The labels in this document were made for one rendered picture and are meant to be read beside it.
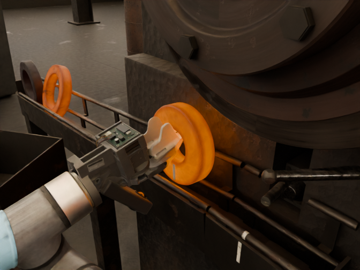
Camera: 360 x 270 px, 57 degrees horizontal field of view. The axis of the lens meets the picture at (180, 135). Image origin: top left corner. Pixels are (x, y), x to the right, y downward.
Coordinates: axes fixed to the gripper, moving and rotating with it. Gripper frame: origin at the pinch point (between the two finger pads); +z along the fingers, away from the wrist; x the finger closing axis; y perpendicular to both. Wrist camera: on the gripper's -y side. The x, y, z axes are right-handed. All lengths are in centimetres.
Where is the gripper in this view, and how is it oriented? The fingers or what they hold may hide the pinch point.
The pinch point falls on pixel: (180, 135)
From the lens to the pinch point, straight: 62.2
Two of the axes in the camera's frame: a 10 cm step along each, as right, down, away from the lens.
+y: -2.0, -7.9, -5.8
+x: -6.3, -3.4, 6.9
